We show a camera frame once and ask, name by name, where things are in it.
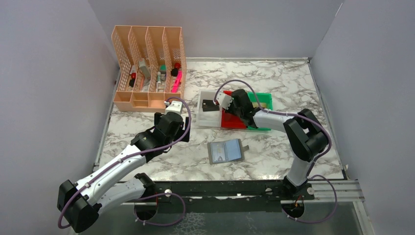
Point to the gold card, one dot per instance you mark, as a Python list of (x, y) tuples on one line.
[(262, 104)]

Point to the green plastic bin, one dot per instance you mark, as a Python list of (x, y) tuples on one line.
[(265, 100)]

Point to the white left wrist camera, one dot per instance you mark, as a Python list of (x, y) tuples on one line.
[(174, 107)]

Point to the grey metal card holder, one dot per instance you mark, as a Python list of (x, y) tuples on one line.
[(235, 151)]

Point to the peach plastic desk organizer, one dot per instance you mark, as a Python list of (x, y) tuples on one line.
[(152, 66)]

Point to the pink highlighter pen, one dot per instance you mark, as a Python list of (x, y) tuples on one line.
[(177, 82)]

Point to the green capped bottle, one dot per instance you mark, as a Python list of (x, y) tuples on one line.
[(162, 70)]

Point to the black card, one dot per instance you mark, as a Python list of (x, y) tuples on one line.
[(209, 106)]

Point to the black mounting rail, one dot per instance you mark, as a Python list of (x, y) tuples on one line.
[(194, 196)]

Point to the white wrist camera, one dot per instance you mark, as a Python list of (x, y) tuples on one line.
[(174, 107), (223, 100)]

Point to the white plastic bin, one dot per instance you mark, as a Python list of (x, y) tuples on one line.
[(211, 119)]

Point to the red plastic bin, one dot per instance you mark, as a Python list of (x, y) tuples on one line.
[(231, 121)]

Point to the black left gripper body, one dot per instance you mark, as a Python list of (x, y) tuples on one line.
[(158, 119)]

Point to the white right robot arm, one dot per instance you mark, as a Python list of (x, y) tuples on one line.
[(307, 138)]

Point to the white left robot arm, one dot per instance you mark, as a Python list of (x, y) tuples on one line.
[(110, 172)]

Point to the red black stamp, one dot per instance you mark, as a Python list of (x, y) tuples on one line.
[(174, 72)]

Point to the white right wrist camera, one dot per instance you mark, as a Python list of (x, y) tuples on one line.
[(223, 100)]

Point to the grey box in organizer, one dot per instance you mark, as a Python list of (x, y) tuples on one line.
[(144, 68)]

